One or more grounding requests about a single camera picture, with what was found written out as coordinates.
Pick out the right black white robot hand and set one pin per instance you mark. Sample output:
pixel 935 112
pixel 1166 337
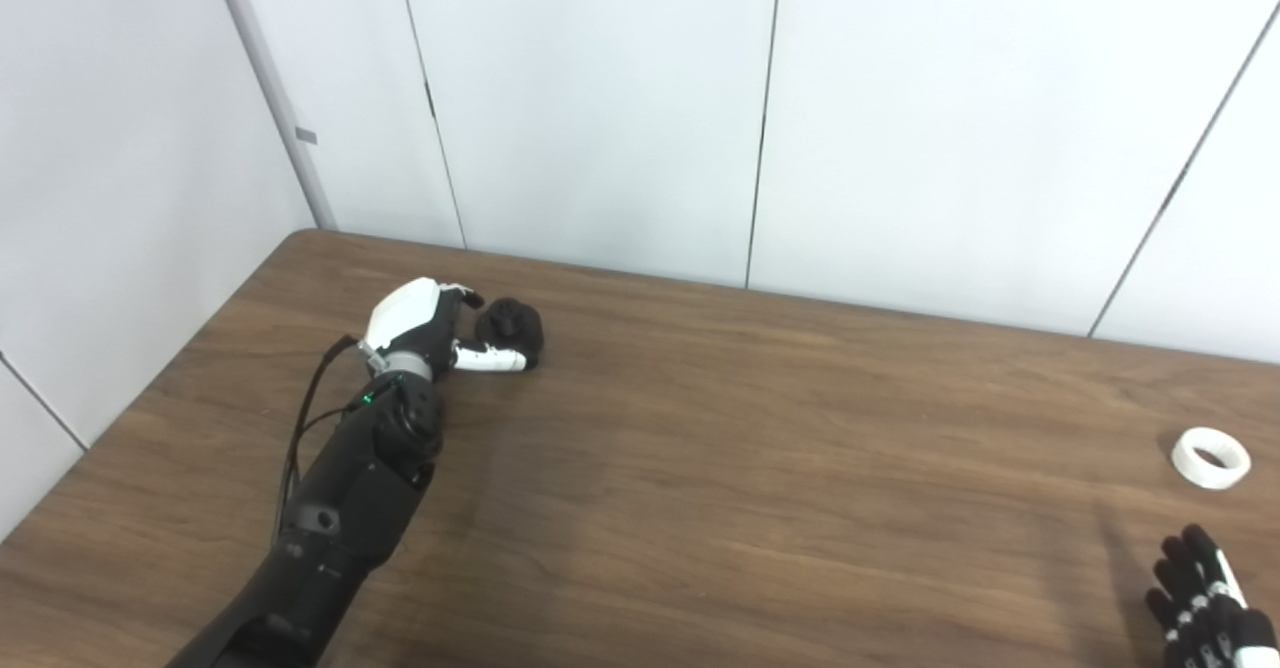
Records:
pixel 1215 618

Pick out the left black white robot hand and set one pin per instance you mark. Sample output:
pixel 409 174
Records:
pixel 410 313

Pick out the round black plastic part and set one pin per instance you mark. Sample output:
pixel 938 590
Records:
pixel 512 323

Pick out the grey wall corner post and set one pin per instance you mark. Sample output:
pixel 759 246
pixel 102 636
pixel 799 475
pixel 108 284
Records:
pixel 280 98

